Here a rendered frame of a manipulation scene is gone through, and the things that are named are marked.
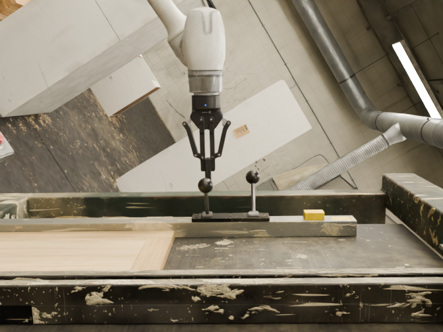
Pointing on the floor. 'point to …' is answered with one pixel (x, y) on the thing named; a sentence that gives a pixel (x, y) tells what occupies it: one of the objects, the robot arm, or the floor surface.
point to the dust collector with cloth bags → (288, 178)
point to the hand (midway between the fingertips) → (207, 171)
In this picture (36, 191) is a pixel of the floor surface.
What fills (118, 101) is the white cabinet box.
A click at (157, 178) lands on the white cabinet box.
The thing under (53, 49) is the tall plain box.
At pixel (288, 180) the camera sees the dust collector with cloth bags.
